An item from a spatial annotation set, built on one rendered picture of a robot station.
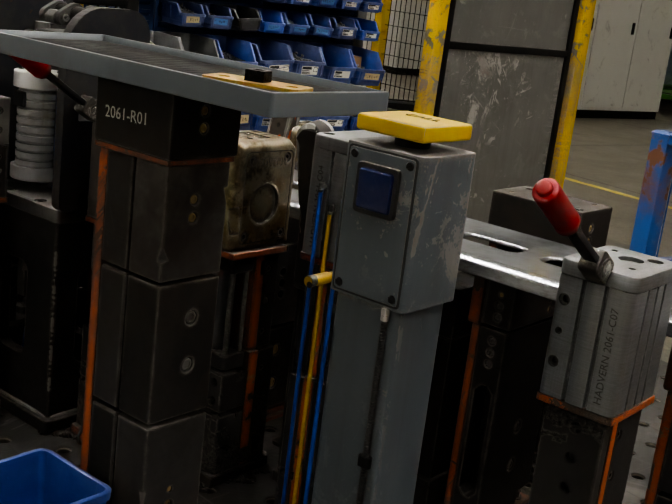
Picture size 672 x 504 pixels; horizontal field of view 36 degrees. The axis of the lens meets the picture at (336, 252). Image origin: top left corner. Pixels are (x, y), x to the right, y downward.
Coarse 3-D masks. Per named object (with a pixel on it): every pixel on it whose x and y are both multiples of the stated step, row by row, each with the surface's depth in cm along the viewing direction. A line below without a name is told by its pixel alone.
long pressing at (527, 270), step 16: (480, 224) 118; (464, 240) 109; (496, 240) 111; (512, 240) 112; (528, 240) 113; (544, 240) 114; (464, 256) 101; (480, 256) 103; (496, 256) 104; (512, 256) 105; (528, 256) 106; (544, 256) 107; (560, 256) 107; (480, 272) 100; (496, 272) 99; (512, 272) 98; (528, 272) 98; (544, 272) 100; (560, 272) 101; (528, 288) 97; (544, 288) 96
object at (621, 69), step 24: (600, 0) 1206; (624, 0) 1233; (648, 0) 1261; (600, 24) 1218; (624, 24) 1245; (648, 24) 1274; (600, 48) 1230; (624, 48) 1258; (648, 48) 1287; (600, 72) 1242; (624, 72) 1270; (648, 72) 1300; (600, 96) 1254; (624, 96) 1283; (648, 96) 1314
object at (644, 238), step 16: (656, 144) 291; (656, 160) 292; (656, 176) 292; (656, 192) 292; (640, 208) 297; (656, 208) 294; (640, 224) 297; (656, 224) 296; (640, 240) 298; (656, 240) 298; (656, 256) 307
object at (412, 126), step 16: (368, 112) 73; (384, 112) 75; (400, 112) 76; (368, 128) 73; (384, 128) 72; (400, 128) 71; (416, 128) 70; (432, 128) 70; (448, 128) 72; (464, 128) 73; (400, 144) 73; (416, 144) 73
